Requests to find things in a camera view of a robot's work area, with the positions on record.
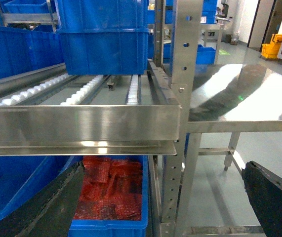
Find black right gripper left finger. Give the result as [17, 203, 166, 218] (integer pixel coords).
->
[0, 161, 84, 237]

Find empty blue plastic bin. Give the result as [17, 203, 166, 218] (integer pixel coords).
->
[0, 156, 76, 220]

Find red bubble wrap bags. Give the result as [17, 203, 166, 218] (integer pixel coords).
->
[74, 156, 143, 221]

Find blue bin with red wrap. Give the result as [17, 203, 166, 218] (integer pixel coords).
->
[68, 155, 149, 237]

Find stainless steel side table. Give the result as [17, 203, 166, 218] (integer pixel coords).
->
[178, 64, 282, 237]

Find yellow mop bucket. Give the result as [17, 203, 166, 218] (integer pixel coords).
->
[261, 34, 282, 59]

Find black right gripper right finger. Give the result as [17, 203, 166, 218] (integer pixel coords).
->
[242, 161, 282, 237]

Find stainless steel flow rack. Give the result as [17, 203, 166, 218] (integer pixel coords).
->
[0, 0, 203, 237]

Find blue bin on upper shelf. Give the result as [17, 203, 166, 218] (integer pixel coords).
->
[56, 0, 149, 75]

